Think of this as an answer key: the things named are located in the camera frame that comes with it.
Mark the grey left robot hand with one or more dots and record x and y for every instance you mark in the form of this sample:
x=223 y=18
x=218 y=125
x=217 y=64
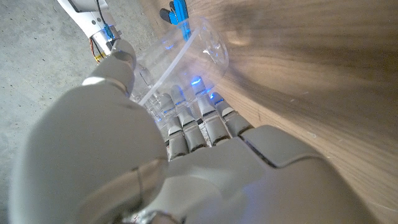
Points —
x=236 y=180

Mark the clear plastic spray bottle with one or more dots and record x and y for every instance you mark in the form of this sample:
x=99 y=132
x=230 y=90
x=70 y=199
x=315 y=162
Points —
x=199 y=49

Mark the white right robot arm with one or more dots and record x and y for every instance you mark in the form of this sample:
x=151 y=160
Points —
x=87 y=21

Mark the blue and black clip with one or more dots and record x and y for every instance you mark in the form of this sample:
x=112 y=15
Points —
x=180 y=12

